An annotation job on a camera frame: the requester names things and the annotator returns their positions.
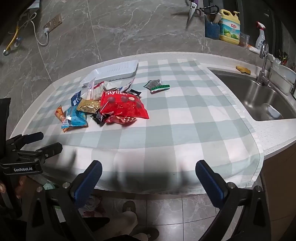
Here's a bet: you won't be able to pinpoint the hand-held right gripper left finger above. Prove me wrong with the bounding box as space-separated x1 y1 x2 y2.
28 160 103 241

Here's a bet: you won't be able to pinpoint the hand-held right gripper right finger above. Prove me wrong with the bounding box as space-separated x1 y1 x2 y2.
195 159 272 241

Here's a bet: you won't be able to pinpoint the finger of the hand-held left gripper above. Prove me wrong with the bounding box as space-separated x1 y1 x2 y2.
16 142 63 163
6 131 44 151

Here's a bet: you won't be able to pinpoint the small orange snack packet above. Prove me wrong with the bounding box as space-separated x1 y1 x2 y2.
55 105 67 123

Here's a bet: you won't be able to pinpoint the clear snack packet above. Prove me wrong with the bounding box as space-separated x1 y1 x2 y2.
82 77 104 101

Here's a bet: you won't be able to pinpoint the large red snack packet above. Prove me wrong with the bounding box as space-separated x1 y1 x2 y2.
100 91 149 120

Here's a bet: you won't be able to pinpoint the white plastic tray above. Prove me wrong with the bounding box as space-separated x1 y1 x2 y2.
80 60 139 88

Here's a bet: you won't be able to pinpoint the clear dark packet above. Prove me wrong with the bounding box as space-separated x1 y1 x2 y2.
143 79 171 93

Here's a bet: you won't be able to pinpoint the crumpled plastic bag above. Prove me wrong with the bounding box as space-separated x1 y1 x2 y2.
79 195 104 216

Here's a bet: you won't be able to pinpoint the grey slipper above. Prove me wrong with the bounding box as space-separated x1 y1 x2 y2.
122 200 137 214
135 228 160 241

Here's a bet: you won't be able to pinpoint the person's leg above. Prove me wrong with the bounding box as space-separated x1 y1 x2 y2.
91 211 139 241

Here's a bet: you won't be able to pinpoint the dark blue white snack packet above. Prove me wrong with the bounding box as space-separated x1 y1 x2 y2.
70 90 82 107

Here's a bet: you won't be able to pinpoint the small black snack packet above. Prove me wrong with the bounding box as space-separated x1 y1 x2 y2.
90 110 107 126

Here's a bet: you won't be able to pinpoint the red gold snack packet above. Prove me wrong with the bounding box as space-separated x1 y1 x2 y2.
104 115 137 125

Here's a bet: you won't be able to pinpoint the green white checked cloth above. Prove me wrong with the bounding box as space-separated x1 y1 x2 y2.
22 58 265 195

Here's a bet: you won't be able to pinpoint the steel sink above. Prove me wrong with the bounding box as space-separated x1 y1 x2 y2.
207 67 296 121

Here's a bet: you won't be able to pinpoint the steel faucet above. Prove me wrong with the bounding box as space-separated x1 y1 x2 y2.
257 40 270 86

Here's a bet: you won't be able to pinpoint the white drain basket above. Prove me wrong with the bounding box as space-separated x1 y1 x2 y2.
269 59 296 95

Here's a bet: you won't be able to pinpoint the small clear bag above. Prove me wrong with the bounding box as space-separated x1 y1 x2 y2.
239 32 250 48

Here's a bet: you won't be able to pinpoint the white spray bottle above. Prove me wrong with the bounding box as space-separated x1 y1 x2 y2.
255 21 266 48

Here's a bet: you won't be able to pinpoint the yellow dish soap bottle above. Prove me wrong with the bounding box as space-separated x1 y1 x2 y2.
219 9 241 45

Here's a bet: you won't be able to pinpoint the blue utensil holder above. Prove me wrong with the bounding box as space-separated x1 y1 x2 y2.
205 14 220 39

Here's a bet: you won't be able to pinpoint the white cable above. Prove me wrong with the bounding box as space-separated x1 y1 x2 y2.
30 13 49 46

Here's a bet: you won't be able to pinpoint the wall socket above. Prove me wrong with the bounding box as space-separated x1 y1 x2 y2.
43 14 63 32

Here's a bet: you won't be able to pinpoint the purple handled scissors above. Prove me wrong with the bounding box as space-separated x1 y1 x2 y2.
186 0 202 26

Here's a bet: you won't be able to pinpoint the black handled scissors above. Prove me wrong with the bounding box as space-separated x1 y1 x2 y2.
200 5 220 16

